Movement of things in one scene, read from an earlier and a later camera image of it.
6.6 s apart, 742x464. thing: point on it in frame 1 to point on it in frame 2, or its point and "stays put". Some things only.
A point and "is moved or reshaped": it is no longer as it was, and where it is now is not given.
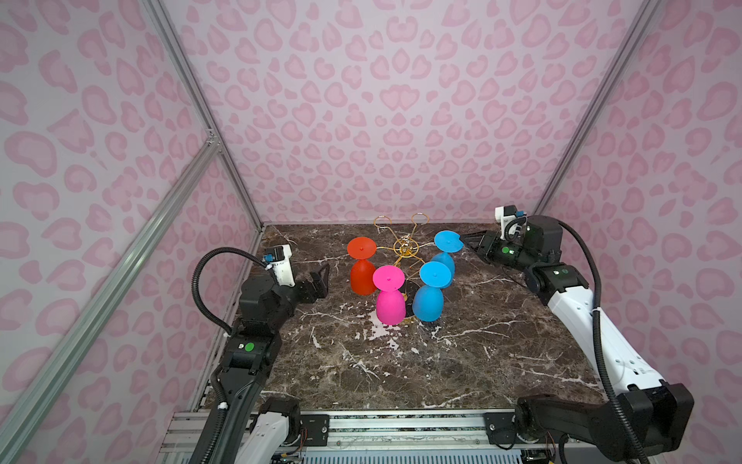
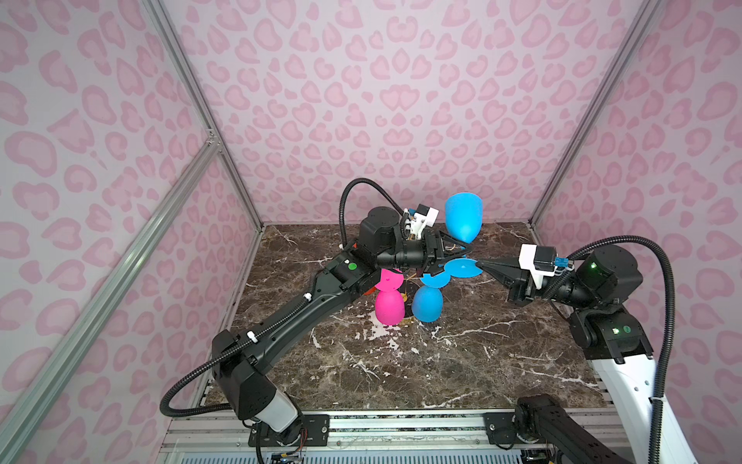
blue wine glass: x=448 y=242 is moved or reshaped
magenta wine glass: x=390 y=305 stays put
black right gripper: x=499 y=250 to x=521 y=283
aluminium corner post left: x=173 y=40 stays put
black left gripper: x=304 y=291 to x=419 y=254
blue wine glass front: x=428 y=299 stays put
